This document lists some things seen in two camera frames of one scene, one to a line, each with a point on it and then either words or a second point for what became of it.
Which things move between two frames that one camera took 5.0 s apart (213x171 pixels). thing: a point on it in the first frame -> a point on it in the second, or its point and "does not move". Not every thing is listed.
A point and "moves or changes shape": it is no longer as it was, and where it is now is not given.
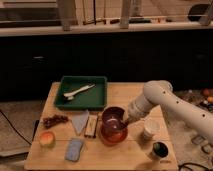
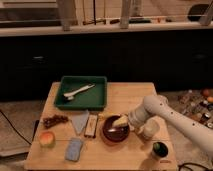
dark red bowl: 114,124 moves or changes shape
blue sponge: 73,150 does not move
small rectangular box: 90,129 does not move
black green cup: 160,150 does not move
